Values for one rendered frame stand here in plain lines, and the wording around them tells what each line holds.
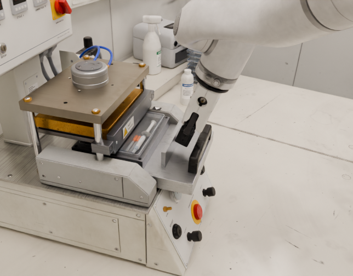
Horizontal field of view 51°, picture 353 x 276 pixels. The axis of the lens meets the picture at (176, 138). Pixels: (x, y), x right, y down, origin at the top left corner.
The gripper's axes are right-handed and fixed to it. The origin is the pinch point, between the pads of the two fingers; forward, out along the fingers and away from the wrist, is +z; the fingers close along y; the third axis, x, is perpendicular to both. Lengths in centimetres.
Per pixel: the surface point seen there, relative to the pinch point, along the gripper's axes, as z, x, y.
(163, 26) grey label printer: 16, 32, 94
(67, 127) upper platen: 4.3, 22.8, -10.2
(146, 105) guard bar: 2.3, 11.8, 7.4
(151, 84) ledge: 31, 23, 68
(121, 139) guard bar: 2.6, 11.7, -7.8
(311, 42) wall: 29, -54, 232
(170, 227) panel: 14.3, -6.3, -13.0
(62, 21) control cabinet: -5.8, 39.2, 11.8
